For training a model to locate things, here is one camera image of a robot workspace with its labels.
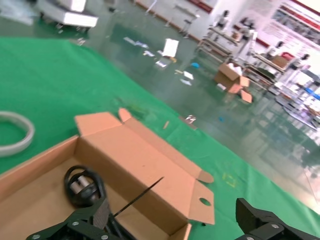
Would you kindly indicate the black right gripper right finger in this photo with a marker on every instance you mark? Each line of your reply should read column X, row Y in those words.
column 252, row 220

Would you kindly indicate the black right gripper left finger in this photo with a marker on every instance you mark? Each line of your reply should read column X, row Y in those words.
column 82, row 222

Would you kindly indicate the cardboard box with round hole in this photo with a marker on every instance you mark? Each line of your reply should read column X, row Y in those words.
column 150, row 162

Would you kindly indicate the open cardboard box on floor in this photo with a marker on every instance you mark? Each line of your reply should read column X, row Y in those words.
column 227, row 77

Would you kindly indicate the white tape roll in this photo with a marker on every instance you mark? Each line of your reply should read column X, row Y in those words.
column 27, row 135

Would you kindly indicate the thin wooden stick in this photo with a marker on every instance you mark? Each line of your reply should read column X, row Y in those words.
column 166, row 125

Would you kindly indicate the metal storage shelving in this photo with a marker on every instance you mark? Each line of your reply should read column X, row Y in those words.
column 300, row 100

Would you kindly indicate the green table cloth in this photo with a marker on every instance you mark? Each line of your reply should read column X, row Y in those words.
column 50, row 87

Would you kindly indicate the white paper sheet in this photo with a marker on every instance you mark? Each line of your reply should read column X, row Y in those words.
column 188, row 75

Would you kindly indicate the metal workbench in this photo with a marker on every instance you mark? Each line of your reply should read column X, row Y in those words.
column 215, row 47

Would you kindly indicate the white board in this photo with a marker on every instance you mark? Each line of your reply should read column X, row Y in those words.
column 171, row 47

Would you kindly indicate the white cabinet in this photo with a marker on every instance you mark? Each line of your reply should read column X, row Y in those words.
column 75, row 17

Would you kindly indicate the black stool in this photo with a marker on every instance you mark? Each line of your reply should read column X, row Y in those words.
column 187, row 23

